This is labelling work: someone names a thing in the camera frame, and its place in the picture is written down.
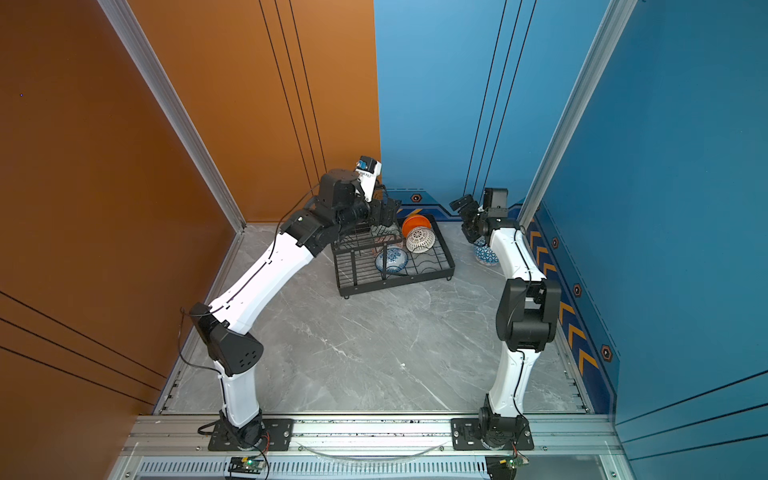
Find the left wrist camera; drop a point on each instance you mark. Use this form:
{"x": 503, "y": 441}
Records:
{"x": 368, "y": 170}

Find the circuit board right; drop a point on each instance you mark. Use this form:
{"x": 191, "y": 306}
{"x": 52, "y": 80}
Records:
{"x": 504, "y": 467}

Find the aluminium corner post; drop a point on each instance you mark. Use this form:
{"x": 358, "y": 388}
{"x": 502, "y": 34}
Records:
{"x": 129, "y": 31}
{"x": 608, "y": 34}

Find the dark blue patterned bowl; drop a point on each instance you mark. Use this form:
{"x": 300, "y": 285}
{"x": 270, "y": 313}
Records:
{"x": 485, "y": 255}

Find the green patterned ceramic bowl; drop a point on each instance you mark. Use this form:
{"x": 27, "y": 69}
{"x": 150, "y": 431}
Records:
{"x": 386, "y": 233}

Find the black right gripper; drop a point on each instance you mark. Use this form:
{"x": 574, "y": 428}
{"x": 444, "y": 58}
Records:
{"x": 468, "y": 213}

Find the black wire dish rack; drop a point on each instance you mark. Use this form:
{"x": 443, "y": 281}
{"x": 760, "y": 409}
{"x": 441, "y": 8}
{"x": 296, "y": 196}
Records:
{"x": 374, "y": 258}

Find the aluminium corner post right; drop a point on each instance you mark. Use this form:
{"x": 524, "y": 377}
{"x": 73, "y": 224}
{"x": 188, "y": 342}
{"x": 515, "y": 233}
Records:
{"x": 608, "y": 34}

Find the green circuit board left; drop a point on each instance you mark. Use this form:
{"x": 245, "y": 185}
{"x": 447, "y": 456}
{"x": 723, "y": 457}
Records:
{"x": 248, "y": 467}

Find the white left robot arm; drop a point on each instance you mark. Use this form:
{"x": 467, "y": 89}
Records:
{"x": 340, "y": 202}

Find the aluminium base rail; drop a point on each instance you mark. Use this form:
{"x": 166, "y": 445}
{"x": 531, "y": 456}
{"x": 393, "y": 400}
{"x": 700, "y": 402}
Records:
{"x": 371, "y": 446}

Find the aluminium corner post left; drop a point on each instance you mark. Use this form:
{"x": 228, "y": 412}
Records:
{"x": 129, "y": 31}

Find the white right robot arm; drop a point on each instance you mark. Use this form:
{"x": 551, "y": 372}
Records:
{"x": 525, "y": 322}

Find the orange plastic bowl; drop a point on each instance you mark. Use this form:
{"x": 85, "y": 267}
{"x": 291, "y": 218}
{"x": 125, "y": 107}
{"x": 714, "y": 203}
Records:
{"x": 414, "y": 221}

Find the white lattice patterned bowl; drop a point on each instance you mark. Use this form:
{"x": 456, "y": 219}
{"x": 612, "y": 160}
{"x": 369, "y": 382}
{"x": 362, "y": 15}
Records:
{"x": 420, "y": 240}

